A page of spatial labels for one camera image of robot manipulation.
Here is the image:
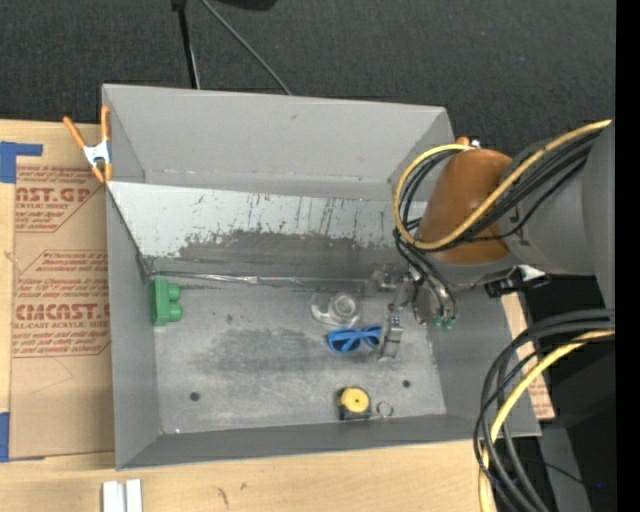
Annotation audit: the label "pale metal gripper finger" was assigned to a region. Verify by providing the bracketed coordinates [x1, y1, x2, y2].
[371, 268, 402, 294]
[378, 312, 405, 362]

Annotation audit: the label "blue sunglasses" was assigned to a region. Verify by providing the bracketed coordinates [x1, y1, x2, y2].
[325, 323, 385, 354]

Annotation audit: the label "clear glass thing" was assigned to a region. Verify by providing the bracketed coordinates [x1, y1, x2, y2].
[309, 291, 363, 330]

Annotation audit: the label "yellow and black tape measure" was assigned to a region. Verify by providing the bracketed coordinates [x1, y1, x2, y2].
[334, 385, 395, 422]

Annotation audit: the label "grey metal bin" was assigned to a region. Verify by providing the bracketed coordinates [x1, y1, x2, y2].
[101, 83, 544, 471]

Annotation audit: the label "green toy block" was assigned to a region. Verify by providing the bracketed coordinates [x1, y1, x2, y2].
[151, 276, 185, 328]

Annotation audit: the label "brown cardboard board red print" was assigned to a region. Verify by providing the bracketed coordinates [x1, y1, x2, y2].
[0, 118, 557, 463]

